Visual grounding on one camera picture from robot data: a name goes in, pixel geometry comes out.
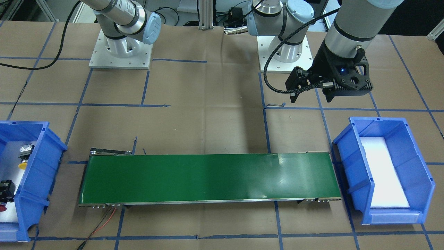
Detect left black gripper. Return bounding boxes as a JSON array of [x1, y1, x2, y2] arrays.
[[285, 42, 373, 103]]

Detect yellow push button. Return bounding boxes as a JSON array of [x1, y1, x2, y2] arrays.
[[18, 143, 35, 170]]

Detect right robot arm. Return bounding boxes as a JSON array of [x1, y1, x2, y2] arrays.
[[1, 0, 161, 212]]

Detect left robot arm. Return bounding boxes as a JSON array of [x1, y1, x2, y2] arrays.
[[246, 0, 401, 103]]

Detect blue bin with buttons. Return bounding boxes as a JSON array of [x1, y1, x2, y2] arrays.
[[333, 117, 435, 225]]

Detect white foam pad bin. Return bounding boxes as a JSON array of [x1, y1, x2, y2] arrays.
[[0, 141, 35, 223], [360, 137, 410, 209]]

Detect blue receiving bin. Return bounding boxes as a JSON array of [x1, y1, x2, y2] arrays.
[[0, 120, 67, 242]]

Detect green conveyor belt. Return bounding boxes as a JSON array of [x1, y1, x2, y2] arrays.
[[79, 152, 342, 206]]

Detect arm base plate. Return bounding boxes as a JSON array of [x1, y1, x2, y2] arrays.
[[89, 30, 153, 70], [257, 35, 313, 73]]

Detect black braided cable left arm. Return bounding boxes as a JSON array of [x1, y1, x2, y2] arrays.
[[262, 10, 340, 94]]

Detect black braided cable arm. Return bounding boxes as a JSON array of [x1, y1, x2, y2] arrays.
[[0, 0, 82, 70], [262, 10, 340, 94]]

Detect red black conveyor wires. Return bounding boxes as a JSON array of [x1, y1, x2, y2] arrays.
[[77, 206, 119, 250]]

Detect aluminium frame post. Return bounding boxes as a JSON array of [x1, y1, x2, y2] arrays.
[[197, 0, 215, 30]]

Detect black braided cable right arm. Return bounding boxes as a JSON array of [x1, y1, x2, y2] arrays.
[[0, 0, 82, 70]]

